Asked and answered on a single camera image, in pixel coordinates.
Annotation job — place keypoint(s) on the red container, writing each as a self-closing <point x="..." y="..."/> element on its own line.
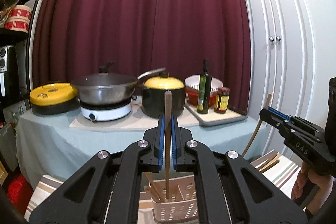
<point x="193" y="98"/>

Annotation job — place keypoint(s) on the dark olive oil bottle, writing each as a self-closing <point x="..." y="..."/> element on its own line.
<point x="204" y="91"/>

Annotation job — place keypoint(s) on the yellow lidded electric griddle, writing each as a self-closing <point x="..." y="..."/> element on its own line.
<point x="53" y="99"/>

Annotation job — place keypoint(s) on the white induction cooker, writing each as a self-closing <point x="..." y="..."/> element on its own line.
<point x="101" y="115"/>

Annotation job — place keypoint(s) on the steel wok with lid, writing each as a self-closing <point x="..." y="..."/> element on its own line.
<point x="105" y="88"/>

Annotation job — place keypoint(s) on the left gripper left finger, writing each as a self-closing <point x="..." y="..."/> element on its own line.
<point x="106" y="188"/>

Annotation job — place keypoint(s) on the person right hand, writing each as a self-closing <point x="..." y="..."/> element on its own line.
<point x="325" y="184"/>

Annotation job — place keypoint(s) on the black air fryer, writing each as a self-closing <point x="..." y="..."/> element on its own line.
<point x="8" y="70"/>

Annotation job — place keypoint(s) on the wooden chopstick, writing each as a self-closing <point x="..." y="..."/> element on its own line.
<point x="167" y="140"/>
<point x="269" y="163"/>
<point x="152" y="192"/>
<point x="268" y="99"/>
<point x="152" y="185"/>

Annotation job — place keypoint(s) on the sauce jar yellow label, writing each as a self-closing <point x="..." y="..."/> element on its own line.
<point x="222" y="98"/>

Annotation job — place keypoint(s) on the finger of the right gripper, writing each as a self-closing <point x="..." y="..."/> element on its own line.
<point x="297" y="121"/>
<point x="274" y="121"/>

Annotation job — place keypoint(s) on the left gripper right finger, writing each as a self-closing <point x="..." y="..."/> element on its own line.
<point x="228" y="188"/>

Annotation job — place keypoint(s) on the striped table mat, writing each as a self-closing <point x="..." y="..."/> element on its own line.
<point x="282" y="175"/>

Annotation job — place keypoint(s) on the black pot yellow lid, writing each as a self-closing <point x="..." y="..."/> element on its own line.
<point x="153" y="95"/>

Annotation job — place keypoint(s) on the red striped round boxes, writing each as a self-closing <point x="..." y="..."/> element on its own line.
<point x="19" y="18"/>

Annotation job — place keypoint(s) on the grey cutting board tray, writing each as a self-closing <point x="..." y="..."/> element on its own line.
<point x="213" y="118"/>

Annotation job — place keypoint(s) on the pink perforated utensil holder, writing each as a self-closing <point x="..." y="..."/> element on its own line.
<point x="181" y="206"/>

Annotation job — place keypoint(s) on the white bowl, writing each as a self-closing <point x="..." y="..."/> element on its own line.
<point x="193" y="83"/>

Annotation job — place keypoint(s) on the grey-blue tablecloth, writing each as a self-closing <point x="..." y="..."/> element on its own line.
<point x="58" y="145"/>

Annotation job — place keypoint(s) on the maroon curtain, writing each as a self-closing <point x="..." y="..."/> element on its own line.
<point x="73" y="38"/>

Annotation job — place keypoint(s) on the white cabinet doors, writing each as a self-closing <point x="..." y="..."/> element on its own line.
<point x="282" y="56"/>

